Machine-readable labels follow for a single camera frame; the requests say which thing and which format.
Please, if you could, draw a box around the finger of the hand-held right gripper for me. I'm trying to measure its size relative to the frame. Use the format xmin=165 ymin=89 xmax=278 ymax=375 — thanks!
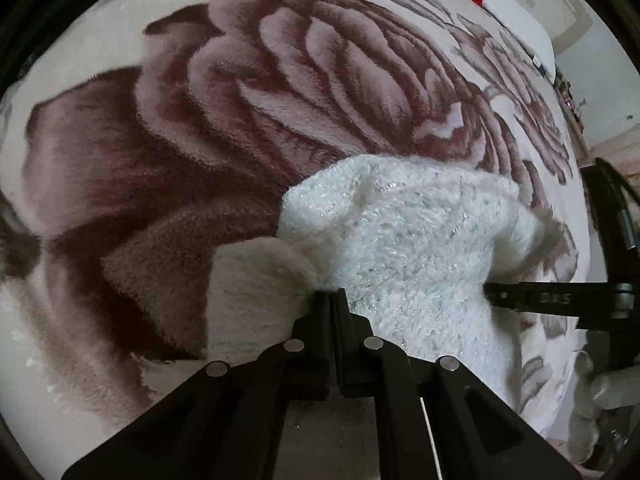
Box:
xmin=483 ymin=282 xmax=637 ymax=322

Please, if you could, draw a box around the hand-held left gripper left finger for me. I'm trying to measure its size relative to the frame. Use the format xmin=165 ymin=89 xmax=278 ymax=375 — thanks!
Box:
xmin=60 ymin=289 xmax=338 ymax=480

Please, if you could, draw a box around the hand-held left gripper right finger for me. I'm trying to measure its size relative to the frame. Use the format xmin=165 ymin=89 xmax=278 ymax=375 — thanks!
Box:
xmin=336 ymin=288 xmax=585 ymax=480

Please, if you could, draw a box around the white fluffy knit jacket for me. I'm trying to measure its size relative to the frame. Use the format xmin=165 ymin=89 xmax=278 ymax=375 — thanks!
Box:
xmin=131 ymin=154 xmax=568 ymax=480

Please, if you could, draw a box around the person's right hand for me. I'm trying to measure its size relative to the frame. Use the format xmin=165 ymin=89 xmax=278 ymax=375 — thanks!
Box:
xmin=569 ymin=350 xmax=640 ymax=467

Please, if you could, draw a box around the pile of small nightstand items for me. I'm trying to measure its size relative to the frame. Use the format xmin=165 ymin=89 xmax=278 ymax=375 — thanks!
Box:
xmin=554 ymin=77 xmax=591 ymax=113

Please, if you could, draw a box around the floral plush blanket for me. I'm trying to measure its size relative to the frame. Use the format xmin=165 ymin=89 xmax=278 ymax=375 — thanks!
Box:
xmin=0 ymin=0 xmax=593 ymax=461

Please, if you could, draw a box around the white pillow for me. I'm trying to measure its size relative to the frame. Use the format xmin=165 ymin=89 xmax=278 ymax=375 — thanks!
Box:
xmin=482 ymin=0 xmax=557 ymax=83

